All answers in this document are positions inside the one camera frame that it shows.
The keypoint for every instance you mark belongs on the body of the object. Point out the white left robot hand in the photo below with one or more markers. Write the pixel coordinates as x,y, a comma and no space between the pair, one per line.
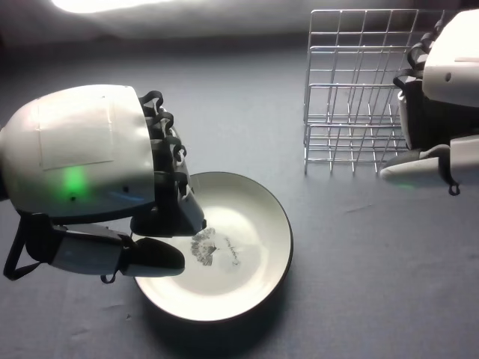
75,149

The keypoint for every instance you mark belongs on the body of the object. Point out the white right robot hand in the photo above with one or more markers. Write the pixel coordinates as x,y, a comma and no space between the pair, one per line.
453,75

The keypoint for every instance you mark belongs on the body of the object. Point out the white plate with script print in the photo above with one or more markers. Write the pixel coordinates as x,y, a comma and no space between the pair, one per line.
243,209

